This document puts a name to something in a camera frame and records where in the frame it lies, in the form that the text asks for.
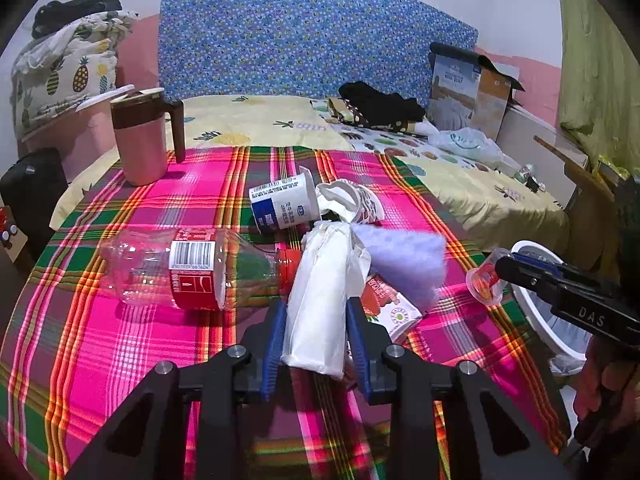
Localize small clear plastic jelly cup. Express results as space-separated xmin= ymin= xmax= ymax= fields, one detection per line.
xmin=466 ymin=249 xmax=507 ymax=305

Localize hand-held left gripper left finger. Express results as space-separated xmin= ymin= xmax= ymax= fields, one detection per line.
xmin=65 ymin=302 xmax=288 ymax=480

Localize clear plastic bottle red label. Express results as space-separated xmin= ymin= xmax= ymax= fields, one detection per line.
xmin=99 ymin=227 xmax=301 ymax=311

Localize red and white toys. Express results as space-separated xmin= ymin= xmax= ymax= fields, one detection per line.
xmin=0 ymin=205 xmax=23 ymax=251

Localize fruit print sheet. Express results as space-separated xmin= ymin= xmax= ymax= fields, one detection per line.
xmin=310 ymin=97 xmax=506 ymax=171

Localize white paper bag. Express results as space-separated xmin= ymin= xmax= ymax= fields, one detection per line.
xmin=280 ymin=220 xmax=373 ymax=380

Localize wooden board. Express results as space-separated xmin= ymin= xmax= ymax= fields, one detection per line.
xmin=532 ymin=135 xmax=621 ymax=261

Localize black bag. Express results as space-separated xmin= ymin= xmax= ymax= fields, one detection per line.
xmin=0 ymin=149 xmax=68 ymax=261

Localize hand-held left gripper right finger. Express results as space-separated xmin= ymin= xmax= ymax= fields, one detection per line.
xmin=345 ymin=296 xmax=576 ymax=480

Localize black cloth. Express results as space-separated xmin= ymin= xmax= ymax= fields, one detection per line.
xmin=32 ymin=0 xmax=123 ymax=38

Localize white plastic trash bin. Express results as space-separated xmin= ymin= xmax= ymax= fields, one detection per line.
xmin=510 ymin=240 xmax=593 ymax=378

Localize pink plaid cloth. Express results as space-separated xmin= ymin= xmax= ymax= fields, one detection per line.
xmin=0 ymin=145 xmax=571 ymax=480

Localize pineapple print fabric bundle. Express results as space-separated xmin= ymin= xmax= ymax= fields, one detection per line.
xmin=11 ymin=10 xmax=138 ymax=136

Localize brown polka dot cloth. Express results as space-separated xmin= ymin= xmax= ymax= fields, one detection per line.
xmin=327 ymin=97 xmax=426 ymax=133

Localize pink storage box white lid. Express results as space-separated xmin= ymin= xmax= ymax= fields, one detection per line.
xmin=20 ymin=85 xmax=136 ymax=181

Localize white cabinet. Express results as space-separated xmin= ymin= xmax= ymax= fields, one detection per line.
xmin=497 ymin=105 xmax=591 ymax=206

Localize strawberry print carton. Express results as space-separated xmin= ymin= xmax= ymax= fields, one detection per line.
xmin=364 ymin=272 xmax=425 ymax=343

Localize clear plastic bin liner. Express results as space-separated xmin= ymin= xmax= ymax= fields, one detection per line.
xmin=549 ymin=352 xmax=588 ymax=378

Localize cardboard box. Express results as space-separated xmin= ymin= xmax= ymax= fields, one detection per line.
xmin=427 ymin=42 xmax=526 ymax=141

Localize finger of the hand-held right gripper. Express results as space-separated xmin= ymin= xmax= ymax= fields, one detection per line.
xmin=512 ymin=253 xmax=568 ymax=270
xmin=495 ymin=256 xmax=561 ymax=306

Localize translucent plastic bag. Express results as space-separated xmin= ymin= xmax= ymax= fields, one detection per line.
xmin=429 ymin=127 xmax=503 ymax=166

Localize person's right hand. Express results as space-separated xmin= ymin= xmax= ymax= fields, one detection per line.
xmin=572 ymin=340 xmax=640 ymax=421

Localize yellow pineapple print bedsheet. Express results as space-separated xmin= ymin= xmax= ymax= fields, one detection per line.
xmin=50 ymin=94 xmax=571 ymax=261

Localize white and blue yogurt cup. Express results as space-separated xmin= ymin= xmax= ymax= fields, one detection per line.
xmin=248 ymin=166 xmax=321 ymax=233

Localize black clothes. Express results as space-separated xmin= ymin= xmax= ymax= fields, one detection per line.
xmin=339 ymin=81 xmax=426 ymax=126

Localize pink mug with brown lid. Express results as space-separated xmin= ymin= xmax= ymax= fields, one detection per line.
xmin=110 ymin=87 xmax=187 ymax=187

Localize green curtain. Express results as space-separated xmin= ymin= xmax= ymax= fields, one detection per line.
xmin=552 ymin=0 xmax=640 ymax=176

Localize patterned white paper cup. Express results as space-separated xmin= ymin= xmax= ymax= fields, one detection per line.
xmin=315 ymin=179 xmax=385 ymax=225

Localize purple sponge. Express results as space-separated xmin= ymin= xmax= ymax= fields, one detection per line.
xmin=350 ymin=224 xmax=447 ymax=313

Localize blue floral headboard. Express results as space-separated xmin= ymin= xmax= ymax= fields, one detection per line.
xmin=159 ymin=0 xmax=478 ymax=103

